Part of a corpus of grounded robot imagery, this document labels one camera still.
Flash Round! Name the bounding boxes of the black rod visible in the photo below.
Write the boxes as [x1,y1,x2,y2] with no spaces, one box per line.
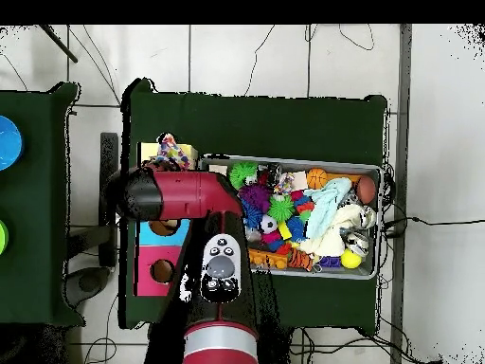
[38,24,80,64]

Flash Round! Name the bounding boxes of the wooden box with three holes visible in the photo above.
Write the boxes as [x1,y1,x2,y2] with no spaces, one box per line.
[135,141,199,298]

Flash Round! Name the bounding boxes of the brown toy football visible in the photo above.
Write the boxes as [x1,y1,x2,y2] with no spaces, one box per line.
[355,174,377,206]

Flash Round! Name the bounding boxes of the shallow mesh toy bin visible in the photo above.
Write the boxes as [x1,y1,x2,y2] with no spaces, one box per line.
[198,153,383,281]

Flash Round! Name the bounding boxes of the light blue cloth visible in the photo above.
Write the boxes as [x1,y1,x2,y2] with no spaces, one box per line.
[303,176,353,241]

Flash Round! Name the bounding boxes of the polka dot cloth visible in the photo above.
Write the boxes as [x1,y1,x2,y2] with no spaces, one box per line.
[155,132,191,171]

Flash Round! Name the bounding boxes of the green stringy ball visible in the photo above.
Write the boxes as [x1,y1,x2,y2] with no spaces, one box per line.
[267,194,296,224]
[228,161,260,190]

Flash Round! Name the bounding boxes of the grey floor base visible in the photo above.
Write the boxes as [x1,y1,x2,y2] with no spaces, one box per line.
[63,266,112,308]

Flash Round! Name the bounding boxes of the black cable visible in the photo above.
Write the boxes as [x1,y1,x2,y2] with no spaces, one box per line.
[380,214,485,230]

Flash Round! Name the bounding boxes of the blue disc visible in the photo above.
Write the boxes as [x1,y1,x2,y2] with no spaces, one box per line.
[0,115,25,173]

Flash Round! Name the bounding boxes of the purple spiky ball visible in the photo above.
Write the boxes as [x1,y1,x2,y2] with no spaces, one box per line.
[239,184,272,211]

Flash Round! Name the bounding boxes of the orange toy basketball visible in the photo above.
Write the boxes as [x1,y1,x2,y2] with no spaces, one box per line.
[305,167,330,190]

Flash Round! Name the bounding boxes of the cream knitted cloth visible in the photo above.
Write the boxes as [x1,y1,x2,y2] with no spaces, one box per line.
[298,203,367,258]

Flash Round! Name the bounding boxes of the dark green tablecloth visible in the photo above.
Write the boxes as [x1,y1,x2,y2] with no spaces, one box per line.
[118,77,389,330]

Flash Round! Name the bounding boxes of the black upright bar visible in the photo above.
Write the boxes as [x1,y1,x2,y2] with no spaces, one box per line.
[99,132,119,268]

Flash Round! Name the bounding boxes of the blue stringy ball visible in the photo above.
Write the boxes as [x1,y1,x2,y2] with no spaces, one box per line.
[240,198,264,229]

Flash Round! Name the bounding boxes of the yellow tennis ball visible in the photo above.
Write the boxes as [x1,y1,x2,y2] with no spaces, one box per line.
[340,248,363,270]

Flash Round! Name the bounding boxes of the small soccer ball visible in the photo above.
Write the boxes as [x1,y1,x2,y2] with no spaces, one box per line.
[258,214,278,235]

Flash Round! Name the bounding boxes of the green cloth side table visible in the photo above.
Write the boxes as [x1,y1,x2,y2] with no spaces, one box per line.
[0,82,86,327]

